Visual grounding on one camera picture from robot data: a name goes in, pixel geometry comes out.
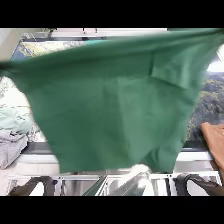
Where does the green shirt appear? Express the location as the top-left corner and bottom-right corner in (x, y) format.
(0, 28), (224, 175)

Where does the pale green garment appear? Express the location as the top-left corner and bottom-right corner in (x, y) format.
(0, 107), (35, 135)

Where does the orange-brown garment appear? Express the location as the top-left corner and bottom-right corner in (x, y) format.
(199, 121), (224, 172)

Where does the grey garment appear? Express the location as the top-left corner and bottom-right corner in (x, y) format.
(0, 129), (30, 170)

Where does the silver frame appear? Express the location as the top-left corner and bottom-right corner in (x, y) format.
(6, 151), (224, 197)

